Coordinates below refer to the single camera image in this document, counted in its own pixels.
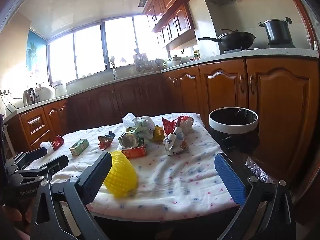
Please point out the green carton box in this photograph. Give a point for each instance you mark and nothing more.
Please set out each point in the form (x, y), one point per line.
(79, 147)

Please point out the red carton box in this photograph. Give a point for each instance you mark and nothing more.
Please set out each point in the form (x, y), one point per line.
(133, 152)

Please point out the white floral tablecloth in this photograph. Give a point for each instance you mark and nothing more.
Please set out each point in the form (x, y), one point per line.
(175, 180)

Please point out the green mug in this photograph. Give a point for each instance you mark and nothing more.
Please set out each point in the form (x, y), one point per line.
(165, 63)

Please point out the shiny multicoloured foil wrapper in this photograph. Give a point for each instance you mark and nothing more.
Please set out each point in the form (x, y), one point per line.
(106, 141)

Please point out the wall power outlet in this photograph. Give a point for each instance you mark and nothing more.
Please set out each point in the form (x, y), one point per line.
(5, 91)

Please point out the dark stand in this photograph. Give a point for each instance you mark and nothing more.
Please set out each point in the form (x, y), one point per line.
(240, 160)

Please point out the yellow wrapper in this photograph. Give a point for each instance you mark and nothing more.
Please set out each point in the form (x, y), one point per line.
(158, 133)

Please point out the white pot with lid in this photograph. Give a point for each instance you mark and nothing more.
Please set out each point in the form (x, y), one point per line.
(60, 88)

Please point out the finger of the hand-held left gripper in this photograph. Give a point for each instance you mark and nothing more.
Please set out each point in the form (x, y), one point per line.
(35, 153)
(56, 163)

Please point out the ceiling vent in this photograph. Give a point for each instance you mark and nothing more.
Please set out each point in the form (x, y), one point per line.
(141, 2)

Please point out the blue wall poster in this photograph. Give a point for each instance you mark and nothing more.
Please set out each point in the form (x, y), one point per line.
(36, 55)

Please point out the steel electric kettle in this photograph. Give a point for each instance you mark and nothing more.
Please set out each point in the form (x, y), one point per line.
(29, 97)

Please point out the silver foil sheet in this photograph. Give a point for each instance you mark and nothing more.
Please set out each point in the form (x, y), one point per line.
(258, 170)

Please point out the seasoning bottles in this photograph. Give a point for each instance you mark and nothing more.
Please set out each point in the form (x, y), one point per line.
(196, 54)

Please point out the white wrapper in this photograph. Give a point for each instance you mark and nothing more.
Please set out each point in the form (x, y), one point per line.
(187, 122)

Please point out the white blue paper bag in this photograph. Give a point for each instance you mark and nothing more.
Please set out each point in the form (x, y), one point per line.
(175, 142)

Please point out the small red wrapper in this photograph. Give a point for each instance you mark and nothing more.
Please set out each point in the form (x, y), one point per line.
(58, 141)

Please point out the wooden lower kitchen cabinets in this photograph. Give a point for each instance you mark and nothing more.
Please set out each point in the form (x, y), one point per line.
(225, 87)

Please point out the green white plastic bag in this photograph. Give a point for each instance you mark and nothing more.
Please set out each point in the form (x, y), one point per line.
(144, 127)

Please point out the yellow foam fruit net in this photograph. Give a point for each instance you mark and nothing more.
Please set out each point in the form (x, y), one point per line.
(120, 176)

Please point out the kitchen window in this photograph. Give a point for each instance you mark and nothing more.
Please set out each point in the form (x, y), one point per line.
(87, 52)

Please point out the utensil rack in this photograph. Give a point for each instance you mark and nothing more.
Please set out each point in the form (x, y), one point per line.
(140, 62)

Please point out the black induction cooker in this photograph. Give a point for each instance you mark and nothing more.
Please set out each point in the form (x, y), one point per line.
(281, 45)

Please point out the white rice cooker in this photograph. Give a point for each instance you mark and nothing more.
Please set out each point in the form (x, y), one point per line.
(45, 93)

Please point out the chrome sink faucet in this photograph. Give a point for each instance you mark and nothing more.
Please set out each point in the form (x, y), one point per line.
(111, 67)

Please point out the metal tin can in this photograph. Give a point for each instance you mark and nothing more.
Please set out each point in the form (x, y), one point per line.
(128, 140)

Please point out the black trash bin white rim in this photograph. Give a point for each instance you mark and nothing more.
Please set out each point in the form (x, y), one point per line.
(232, 127)

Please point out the large red snack wrapper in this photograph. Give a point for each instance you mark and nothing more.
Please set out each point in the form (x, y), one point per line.
(171, 126)

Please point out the wooden upper kitchen cabinets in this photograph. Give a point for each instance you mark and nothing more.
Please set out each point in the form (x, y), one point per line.
(172, 7)

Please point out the speckled kitchen countertop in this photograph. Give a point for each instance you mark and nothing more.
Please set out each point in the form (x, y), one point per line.
(250, 55)

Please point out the wooden kitchen cabinets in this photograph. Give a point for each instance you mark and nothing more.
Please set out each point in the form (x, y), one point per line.
(172, 7)
(225, 87)

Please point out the gas stove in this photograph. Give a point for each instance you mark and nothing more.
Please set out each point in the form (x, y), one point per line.
(240, 50)

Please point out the dark cooking pot with lid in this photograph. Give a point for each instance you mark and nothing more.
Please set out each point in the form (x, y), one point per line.
(276, 31)

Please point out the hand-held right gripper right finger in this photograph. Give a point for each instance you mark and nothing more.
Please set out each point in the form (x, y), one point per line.
(230, 177)

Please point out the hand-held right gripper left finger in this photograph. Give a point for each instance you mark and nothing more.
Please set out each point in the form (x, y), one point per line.
(96, 177)

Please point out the small white lidded pot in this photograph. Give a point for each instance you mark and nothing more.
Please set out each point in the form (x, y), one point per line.
(175, 61)

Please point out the person's left hand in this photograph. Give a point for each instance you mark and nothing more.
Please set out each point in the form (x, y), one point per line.
(11, 215)

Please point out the black wok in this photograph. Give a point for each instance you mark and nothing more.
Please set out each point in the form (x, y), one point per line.
(236, 38)

